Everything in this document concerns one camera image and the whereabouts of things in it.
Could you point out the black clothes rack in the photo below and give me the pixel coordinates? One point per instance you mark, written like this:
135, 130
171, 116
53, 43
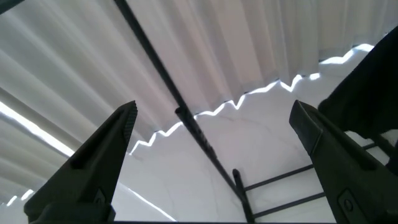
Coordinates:
192, 124

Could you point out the black sleeveless top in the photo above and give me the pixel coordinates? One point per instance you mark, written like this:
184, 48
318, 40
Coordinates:
367, 93

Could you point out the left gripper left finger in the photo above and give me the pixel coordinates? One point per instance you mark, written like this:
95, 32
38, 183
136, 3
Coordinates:
90, 174

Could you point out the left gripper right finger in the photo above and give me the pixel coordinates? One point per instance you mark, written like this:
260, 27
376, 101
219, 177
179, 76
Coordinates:
348, 174

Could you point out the white curtain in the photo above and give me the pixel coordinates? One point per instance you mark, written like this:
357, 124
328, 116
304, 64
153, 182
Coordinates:
77, 62

